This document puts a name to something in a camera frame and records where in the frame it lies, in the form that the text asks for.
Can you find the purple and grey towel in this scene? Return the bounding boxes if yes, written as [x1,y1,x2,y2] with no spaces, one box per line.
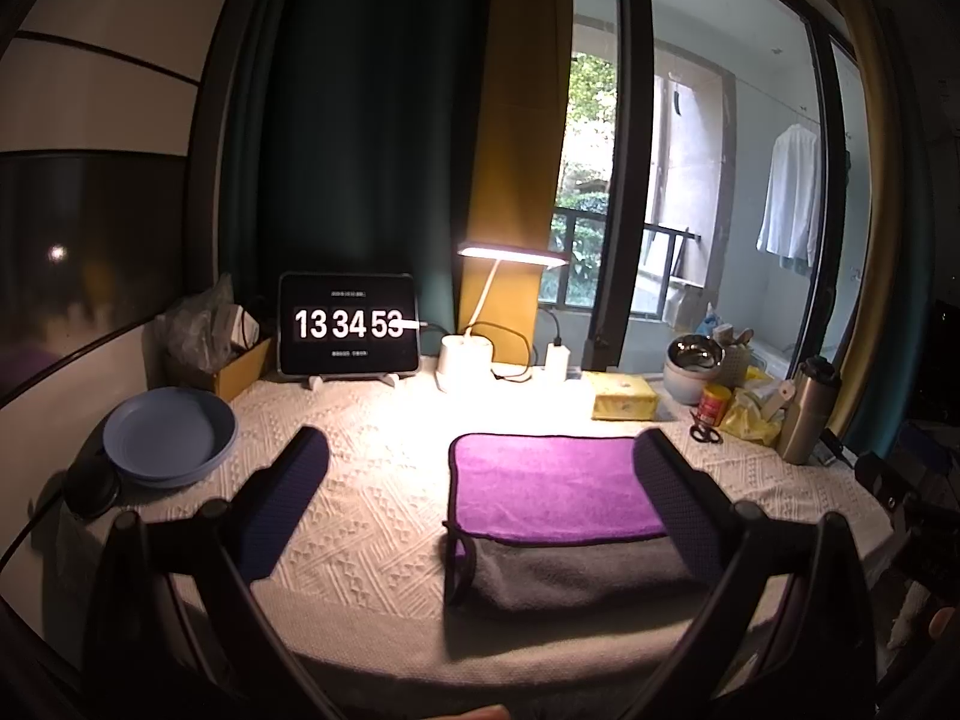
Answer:
[444,433,706,617]

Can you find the black scissors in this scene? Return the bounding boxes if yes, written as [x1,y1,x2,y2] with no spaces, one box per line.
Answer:
[688,422,722,445]

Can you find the yellow plastic bag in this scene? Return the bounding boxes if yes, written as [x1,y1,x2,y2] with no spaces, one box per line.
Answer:
[719,388,784,447]

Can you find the red tin can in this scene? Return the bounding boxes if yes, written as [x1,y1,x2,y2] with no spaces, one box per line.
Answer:
[697,382,732,427]

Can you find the blue plastic plate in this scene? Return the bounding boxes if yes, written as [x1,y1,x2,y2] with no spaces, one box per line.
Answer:
[103,387,239,489]

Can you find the white ceramic bowl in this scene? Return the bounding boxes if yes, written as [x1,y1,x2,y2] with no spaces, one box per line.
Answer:
[662,359,719,406]

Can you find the cardboard box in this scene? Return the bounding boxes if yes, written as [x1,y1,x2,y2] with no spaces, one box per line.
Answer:
[212,338,275,401]

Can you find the yellow tissue pack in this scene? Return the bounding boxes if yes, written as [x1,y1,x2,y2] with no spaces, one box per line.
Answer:
[583,371,659,421]

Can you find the stainless steel bowl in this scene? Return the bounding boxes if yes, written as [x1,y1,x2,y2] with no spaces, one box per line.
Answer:
[667,333,724,371]

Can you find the stainless steel thermos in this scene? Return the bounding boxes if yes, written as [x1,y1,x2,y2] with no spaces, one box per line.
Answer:
[776,356,841,465]

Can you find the clear plastic bag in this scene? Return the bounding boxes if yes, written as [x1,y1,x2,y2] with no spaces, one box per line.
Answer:
[156,273,235,374]

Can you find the tablet showing clock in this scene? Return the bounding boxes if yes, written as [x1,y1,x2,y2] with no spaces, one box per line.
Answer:
[277,273,420,379]

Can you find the white power adapter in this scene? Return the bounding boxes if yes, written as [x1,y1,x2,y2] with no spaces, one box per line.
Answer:
[544,343,571,382]

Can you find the white desk lamp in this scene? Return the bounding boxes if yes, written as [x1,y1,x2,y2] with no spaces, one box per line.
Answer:
[434,241,568,394]

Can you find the white hanging shirt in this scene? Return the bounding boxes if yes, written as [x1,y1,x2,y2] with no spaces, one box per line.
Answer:
[757,124,822,271]

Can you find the yellow curtain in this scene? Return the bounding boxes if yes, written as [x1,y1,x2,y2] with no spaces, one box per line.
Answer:
[457,0,573,364]

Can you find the dark green curtain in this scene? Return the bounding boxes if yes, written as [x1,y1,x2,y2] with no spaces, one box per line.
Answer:
[218,0,490,328]

